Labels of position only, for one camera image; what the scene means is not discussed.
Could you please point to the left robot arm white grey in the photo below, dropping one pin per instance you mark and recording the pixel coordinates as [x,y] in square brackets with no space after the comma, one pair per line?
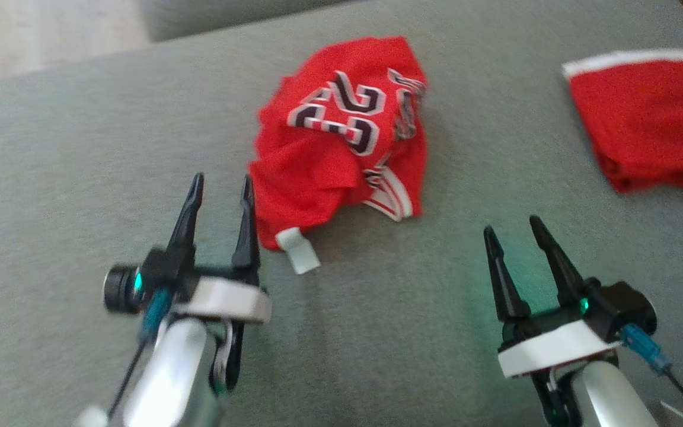
[169,373]

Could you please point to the red shorts with white waistband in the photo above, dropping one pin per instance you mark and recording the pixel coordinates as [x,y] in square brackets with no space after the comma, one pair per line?
[650,118]

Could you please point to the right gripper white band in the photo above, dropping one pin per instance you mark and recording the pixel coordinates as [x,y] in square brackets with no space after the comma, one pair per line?
[555,350]

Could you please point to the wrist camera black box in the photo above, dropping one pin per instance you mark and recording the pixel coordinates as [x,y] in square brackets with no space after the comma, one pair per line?
[629,308]
[123,289]

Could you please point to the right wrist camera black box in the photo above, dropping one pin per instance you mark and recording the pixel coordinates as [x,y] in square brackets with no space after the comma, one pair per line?
[629,308]

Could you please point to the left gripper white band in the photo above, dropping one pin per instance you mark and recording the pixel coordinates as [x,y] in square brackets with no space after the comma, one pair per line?
[223,299]

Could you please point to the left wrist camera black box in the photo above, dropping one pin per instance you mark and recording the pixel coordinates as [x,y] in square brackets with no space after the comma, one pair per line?
[123,289]

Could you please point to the red basketball jersey number 23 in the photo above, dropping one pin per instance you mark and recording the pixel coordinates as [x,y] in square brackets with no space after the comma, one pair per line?
[324,172]

